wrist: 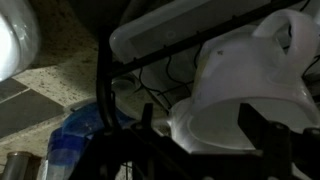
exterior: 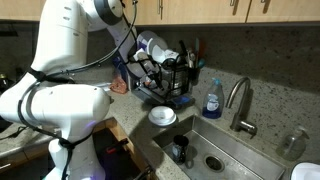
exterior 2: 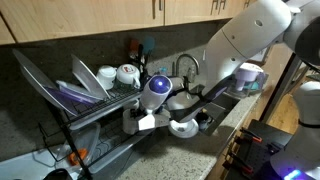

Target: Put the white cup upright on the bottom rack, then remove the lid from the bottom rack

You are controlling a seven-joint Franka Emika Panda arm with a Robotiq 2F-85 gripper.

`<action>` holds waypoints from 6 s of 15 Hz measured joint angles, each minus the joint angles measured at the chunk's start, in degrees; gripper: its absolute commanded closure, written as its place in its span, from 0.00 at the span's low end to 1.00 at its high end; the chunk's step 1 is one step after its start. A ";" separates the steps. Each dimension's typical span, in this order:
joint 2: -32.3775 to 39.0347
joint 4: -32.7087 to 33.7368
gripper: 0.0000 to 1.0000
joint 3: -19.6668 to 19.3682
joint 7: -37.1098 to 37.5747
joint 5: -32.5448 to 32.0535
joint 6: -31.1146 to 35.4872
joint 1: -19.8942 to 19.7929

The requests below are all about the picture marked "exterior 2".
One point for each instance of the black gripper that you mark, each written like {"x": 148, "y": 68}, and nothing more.
{"x": 140, "y": 111}

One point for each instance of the plain white cup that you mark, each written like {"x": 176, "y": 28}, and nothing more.
{"x": 128, "y": 125}

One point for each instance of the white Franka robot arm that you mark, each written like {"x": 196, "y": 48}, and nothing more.
{"x": 246, "y": 43}

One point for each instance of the grey rack drip tray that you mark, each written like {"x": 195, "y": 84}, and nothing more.
{"x": 113, "y": 156}

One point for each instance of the white ribbed cup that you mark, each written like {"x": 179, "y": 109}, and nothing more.
{"x": 106, "y": 76}

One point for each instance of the clear plastic lid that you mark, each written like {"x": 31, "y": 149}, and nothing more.
{"x": 83, "y": 140}

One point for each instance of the white mug red print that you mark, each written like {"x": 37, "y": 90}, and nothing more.
{"x": 127, "y": 75}

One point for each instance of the white bowl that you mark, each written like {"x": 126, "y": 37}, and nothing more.
{"x": 183, "y": 130}

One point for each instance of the blue dish soap bottle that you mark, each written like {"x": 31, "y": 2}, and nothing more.
{"x": 163, "y": 70}

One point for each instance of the black cooking utensil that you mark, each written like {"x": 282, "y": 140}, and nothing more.
{"x": 140, "y": 55}

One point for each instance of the metal sink faucet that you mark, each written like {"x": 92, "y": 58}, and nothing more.
{"x": 177, "y": 68}

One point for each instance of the small white plate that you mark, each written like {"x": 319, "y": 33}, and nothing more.
{"x": 88, "y": 76}

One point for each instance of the black mug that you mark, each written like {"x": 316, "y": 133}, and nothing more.
{"x": 203, "y": 121}

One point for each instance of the pale flat plastic board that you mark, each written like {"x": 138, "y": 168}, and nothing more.
{"x": 75, "y": 90}

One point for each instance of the red spatula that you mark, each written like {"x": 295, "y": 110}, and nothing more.
{"x": 134, "y": 46}

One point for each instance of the teal spatula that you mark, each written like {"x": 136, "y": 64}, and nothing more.
{"x": 148, "y": 45}

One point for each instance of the stainless steel sink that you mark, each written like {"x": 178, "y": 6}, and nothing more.
{"x": 223, "y": 106}

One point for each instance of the large white purple plate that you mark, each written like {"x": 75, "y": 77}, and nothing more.
{"x": 40, "y": 80}

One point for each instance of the black clamp orange tip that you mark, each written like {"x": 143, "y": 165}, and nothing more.
{"x": 240, "y": 163}
{"x": 251, "y": 136}

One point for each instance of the white water filter pitcher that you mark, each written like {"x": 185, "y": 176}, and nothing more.
{"x": 248, "y": 75}

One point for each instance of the white flat tray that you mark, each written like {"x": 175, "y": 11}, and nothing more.
{"x": 20, "y": 168}

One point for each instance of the black mounting plate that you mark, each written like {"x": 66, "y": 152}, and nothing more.
{"x": 266, "y": 140}

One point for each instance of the wooden script sign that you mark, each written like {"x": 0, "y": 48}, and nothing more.
{"x": 261, "y": 56}

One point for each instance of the black slanted pole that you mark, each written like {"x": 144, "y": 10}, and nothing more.
{"x": 280, "y": 90}

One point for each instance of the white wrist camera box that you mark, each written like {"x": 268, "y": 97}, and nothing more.
{"x": 148, "y": 122}

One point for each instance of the wooden wall cabinet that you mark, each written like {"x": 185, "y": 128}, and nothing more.
{"x": 83, "y": 16}

